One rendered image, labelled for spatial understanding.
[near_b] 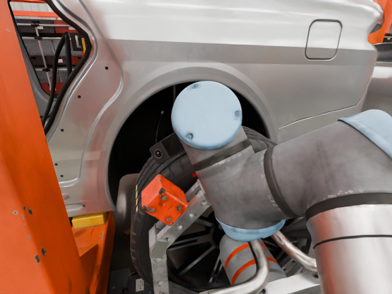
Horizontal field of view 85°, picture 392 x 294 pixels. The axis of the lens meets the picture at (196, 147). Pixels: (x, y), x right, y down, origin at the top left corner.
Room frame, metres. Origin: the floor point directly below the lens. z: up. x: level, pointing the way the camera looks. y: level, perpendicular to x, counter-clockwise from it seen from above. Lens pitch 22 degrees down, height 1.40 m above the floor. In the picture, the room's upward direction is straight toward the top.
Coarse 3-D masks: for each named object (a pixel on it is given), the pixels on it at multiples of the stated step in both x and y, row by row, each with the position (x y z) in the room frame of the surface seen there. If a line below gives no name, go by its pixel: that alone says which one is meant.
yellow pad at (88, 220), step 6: (78, 216) 0.78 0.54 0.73; (84, 216) 0.78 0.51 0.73; (90, 216) 0.78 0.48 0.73; (96, 216) 0.78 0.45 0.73; (102, 216) 0.79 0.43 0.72; (72, 222) 0.76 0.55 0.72; (78, 222) 0.76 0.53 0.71; (84, 222) 0.77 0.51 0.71; (90, 222) 0.77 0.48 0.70; (96, 222) 0.78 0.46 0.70; (102, 222) 0.79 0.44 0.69; (78, 228) 0.76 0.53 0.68
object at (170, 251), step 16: (208, 224) 0.54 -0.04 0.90; (288, 224) 0.63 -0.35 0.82; (176, 240) 0.52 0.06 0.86; (192, 240) 0.54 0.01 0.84; (208, 240) 0.54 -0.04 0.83; (272, 240) 0.62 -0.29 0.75; (176, 256) 0.60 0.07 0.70; (192, 256) 0.55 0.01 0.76; (208, 256) 0.66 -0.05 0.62; (176, 272) 0.52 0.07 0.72; (192, 272) 0.56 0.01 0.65; (208, 272) 0.59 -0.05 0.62; (224, 272) 0.59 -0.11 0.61; (192, 288) 0.51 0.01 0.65; (208, 288) 0.52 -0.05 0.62
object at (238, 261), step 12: (228, 240) 0.48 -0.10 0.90; (228, 252) 0.45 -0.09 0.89; (240, 252) 0.43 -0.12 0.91; (228, 264) 0.42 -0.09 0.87; (240, 264) 0.40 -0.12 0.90; (252, 264) 0.39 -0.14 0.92; (276, 264) 0.40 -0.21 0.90; (228, 276) 0.41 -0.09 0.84; (240, 276) 0.37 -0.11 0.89; (276, 276) 0.36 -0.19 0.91
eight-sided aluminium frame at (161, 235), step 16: (192, 192) 0.46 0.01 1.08; (192, 208) 0.42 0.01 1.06; (160, 224) 0.44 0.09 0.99; (176, 224) 0.41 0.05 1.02; (160, 240) 0.40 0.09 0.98; (304, 240) 0.56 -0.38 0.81; (160, 256) 0.40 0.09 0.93; (288, 256) 0.57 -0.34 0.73; (160, 272) 0.40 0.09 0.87; (288, 272) 0.52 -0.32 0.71; (160, 288) 0.40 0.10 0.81; (176, 288) 0.45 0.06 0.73
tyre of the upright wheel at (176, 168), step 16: (256, 144) 0.56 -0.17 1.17; (272, 144) 0.60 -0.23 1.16; (176, 160) 0.54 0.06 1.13; (144, 176) 0.62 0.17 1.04; (176, 176) 0.50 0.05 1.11; (192, 176) 0.51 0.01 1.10; (144, 224) 0.47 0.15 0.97; (144, 240) 0.47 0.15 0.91; (144, 256) 0.47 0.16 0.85; (144, 272) 0.47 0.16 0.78
